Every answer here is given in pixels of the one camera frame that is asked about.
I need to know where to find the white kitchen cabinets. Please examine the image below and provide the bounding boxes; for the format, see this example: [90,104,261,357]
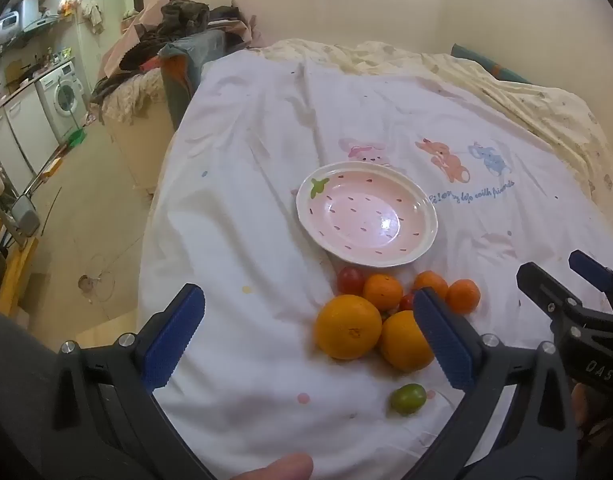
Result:
[0,80,62,196]

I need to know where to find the person's right hand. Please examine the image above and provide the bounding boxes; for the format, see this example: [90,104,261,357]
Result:
[571,381,600,433]

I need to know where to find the large orange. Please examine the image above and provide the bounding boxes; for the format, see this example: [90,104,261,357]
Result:
[315,294,383,361]
[378,310,436,372]

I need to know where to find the mop handle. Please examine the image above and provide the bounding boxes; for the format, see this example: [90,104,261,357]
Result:
[16,142,70,196]

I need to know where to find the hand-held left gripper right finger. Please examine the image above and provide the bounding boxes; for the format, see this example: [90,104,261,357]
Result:
[407,287,580,480]

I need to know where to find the white washing machine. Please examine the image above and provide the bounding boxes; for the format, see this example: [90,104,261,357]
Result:
[34,60,87,143]

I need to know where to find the white printed blanket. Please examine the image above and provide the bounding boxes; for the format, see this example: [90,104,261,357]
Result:
[136,50,607,480]

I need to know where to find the green cherry tomato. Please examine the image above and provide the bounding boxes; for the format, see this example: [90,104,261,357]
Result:
[391,383,428,416]

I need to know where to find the yellow wooden shelf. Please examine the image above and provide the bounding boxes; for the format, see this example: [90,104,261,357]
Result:
[0,220,37,316]

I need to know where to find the pile of dark clothes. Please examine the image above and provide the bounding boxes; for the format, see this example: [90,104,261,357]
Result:
[89,0,257,111]

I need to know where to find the person's left hand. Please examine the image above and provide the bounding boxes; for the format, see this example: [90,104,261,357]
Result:
[221,452,315,480]

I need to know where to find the pink strawberry-pattern plate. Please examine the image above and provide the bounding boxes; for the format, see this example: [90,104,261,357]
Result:
[295,161,439,267]

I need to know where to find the small mandarin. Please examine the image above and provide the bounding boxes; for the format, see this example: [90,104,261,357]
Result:
[413,270,449,301]
[445,279,482,315]
[363,273,404,312]

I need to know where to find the teal pillow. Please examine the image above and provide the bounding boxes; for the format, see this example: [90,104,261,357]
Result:
[451,43,532,85]

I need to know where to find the beige fringed throw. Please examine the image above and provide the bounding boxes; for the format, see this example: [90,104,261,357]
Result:
[104,67,164,123]

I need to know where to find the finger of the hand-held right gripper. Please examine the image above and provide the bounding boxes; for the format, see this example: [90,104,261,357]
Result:
[515,261,587,331]
[568,250,613,317]

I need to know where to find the range hood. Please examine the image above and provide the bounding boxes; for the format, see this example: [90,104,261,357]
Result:
[0,0,62,36]

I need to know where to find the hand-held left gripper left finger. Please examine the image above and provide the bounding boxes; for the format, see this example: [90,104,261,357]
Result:
[51,282,222,480]

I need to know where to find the cream patterned blanket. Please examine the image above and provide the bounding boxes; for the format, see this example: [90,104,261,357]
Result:
[259,39,613,221]

